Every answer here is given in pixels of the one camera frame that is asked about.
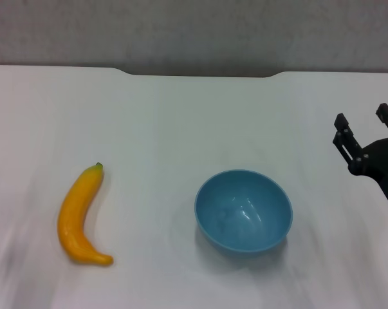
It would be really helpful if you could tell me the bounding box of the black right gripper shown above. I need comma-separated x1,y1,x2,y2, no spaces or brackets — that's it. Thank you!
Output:
333,102,388,220

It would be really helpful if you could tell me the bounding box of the yellow plastic banana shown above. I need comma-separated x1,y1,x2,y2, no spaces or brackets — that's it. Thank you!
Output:
57,162,115,267

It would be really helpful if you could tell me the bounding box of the blue plastic bowl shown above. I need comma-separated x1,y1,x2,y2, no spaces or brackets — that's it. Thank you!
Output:
194,169,293,258

